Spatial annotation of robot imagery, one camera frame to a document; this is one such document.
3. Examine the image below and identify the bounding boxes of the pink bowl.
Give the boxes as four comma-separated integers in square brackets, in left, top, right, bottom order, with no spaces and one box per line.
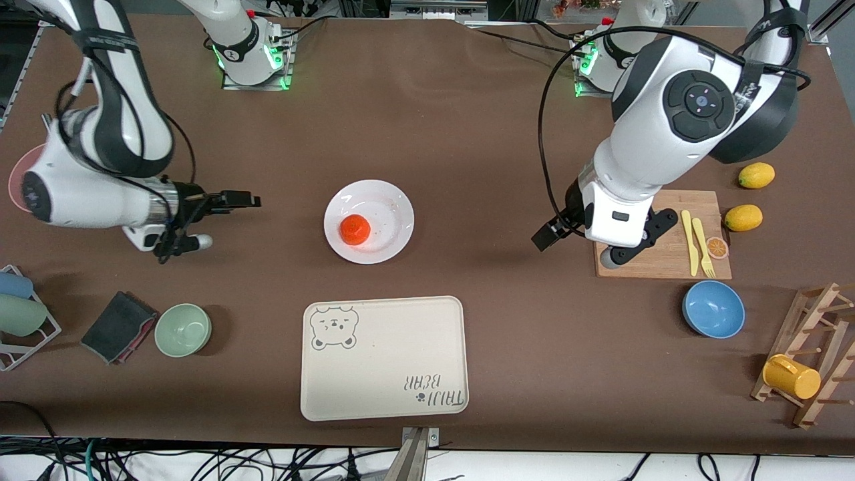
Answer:
[8,142,49,214]

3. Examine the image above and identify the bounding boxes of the dark grey folded cloth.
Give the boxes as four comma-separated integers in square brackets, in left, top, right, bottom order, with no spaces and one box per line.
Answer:
[80,291,159,365]

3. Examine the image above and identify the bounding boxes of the grey metal box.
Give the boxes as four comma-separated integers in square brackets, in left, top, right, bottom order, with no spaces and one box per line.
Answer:
[389,0,489,21]

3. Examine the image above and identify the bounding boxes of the white wire cup rack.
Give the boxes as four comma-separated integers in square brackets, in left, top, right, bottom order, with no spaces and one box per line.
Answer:
[0,265,62,372]

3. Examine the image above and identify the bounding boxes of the yellow plastic fork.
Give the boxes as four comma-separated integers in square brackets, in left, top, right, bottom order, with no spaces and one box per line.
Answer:
[691,218,717,279]

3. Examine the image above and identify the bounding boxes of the cream tray with bear print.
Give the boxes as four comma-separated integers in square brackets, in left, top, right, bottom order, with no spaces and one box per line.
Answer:
[300,295,470,422]

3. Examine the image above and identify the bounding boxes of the pale green bowl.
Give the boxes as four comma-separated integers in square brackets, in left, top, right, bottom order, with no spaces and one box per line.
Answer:
[154,303,212,358]

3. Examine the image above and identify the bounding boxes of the aluminium profile post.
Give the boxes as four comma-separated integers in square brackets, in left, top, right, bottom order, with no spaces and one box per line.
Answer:
[384,426,440,481]

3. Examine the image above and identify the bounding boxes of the yellow lemon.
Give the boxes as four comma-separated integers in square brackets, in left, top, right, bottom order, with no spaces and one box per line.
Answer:
[737,162,776,190]
[724,204,763,232]

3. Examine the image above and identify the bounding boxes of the yellow mug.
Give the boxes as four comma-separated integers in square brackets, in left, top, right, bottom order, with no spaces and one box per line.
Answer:
[762,354,822,400]

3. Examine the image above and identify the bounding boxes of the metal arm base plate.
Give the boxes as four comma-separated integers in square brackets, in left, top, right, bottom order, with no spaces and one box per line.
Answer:
[220,30,296,92]
[573,37,645,100]

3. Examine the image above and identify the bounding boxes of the white round plate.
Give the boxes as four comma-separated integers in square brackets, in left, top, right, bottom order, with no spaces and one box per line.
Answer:
[323,179,415,265]

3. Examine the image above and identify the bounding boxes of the bamboo cutting board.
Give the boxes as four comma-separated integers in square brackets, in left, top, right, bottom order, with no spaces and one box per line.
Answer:
[593,190,733,280]

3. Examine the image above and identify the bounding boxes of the yellow plastic knife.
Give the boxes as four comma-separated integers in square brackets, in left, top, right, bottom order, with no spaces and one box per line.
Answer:
[681,209,699,277]

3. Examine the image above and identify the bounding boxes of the pale green cup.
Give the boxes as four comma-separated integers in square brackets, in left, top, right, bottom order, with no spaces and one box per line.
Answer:
[0,294,49,337]

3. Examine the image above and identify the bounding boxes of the wooden mug rack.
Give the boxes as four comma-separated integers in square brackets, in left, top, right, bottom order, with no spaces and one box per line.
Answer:
[751,283,855,430]

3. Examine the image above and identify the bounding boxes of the blue bowl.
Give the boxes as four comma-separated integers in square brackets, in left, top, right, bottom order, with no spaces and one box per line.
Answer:
[682,280,746,339]

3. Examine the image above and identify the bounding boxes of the orange fruit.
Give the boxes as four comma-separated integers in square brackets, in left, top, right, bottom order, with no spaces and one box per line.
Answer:
[339,214,372,247]

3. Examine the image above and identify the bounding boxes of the aluminium corner bar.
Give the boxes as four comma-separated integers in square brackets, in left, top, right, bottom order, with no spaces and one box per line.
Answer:
[805,0,844,45]

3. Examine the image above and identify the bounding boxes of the black table cable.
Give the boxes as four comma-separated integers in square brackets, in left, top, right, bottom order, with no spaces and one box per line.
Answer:
[468,22,585,57]
[271,15,329,42]

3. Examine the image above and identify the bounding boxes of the light blue cup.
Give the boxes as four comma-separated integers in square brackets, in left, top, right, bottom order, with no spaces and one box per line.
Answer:
[0,271,34,299]

